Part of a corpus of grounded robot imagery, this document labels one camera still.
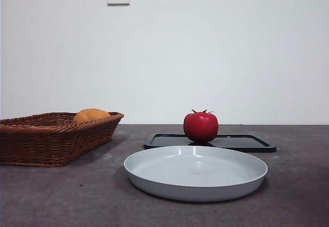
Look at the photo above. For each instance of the black rectangular tray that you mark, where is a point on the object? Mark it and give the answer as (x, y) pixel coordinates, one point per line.
(244, 142)

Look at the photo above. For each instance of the red tomato with green calyx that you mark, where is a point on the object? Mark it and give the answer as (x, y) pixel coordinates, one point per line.
(200, 127)

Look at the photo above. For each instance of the grey round plate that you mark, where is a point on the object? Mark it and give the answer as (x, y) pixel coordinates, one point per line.
(195, 173)

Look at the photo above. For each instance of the orange round bread bun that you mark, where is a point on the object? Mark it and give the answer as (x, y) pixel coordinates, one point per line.
(91, 115)

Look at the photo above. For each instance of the brown woven wicker basket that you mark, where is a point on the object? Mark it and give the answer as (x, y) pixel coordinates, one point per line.
(46, 144)

